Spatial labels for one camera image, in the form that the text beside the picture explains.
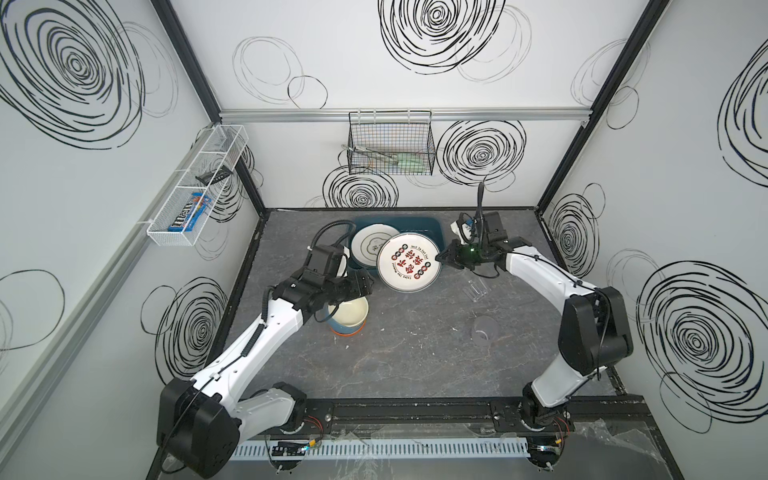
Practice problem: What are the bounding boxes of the cream bowl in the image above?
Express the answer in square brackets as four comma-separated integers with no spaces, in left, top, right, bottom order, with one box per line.
[330,297,369,331]

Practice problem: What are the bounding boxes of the clear glass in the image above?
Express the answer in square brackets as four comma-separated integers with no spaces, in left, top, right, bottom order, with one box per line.
[464,277,489,303]
[471,316,499,346]

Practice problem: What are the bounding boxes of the orange bowl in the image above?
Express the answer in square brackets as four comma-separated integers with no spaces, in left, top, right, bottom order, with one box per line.
[331,323,366,337]

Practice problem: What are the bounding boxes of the plate with clover emblem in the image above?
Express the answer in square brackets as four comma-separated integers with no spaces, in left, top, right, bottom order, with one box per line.
[351,224,400,267]

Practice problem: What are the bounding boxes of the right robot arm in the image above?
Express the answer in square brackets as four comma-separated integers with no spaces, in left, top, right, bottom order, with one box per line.
[437,237,633,431]

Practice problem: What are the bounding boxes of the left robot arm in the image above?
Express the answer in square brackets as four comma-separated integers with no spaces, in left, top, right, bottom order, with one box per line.
[147,269,374,479]

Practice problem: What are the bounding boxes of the teal plastic bin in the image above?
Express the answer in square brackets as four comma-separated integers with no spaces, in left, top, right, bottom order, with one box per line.
[351,215,445,270]

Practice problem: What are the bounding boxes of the green item in basket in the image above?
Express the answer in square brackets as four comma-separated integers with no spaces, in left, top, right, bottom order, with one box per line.
[397,153,431,173]

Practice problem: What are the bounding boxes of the metal tongs in basket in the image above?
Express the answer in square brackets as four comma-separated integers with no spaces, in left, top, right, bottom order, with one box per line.
[341,144,399,165]

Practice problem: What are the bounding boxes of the black remote in basket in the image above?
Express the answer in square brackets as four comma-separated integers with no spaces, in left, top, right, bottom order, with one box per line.
[195,165,232,187]

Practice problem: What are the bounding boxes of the blue candy packet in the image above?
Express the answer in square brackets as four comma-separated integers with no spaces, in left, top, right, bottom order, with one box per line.
[167,193,211,233]

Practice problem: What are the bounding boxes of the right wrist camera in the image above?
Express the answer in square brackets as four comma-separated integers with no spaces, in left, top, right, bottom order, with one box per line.
[450,212,509,244]

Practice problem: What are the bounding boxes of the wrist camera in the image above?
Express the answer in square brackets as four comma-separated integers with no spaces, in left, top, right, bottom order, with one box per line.
[450,212,509,244]
[302,245,349,285]

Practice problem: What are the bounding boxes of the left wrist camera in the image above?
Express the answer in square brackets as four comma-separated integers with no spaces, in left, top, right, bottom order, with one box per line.
[302,245,349,285]

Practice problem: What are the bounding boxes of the black front rail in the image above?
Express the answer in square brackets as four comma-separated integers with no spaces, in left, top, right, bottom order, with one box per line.
[287,395,652,436]

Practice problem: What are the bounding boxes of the black wire basket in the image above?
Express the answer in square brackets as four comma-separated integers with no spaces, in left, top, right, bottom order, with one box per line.
[344,109,437,176]

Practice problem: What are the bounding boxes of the white slotted cable duct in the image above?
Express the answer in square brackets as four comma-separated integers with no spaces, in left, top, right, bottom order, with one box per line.
[231,438,530,461]

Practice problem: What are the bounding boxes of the white wire shelf basket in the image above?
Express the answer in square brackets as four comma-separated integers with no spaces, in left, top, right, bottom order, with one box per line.
[147,124,248,247]

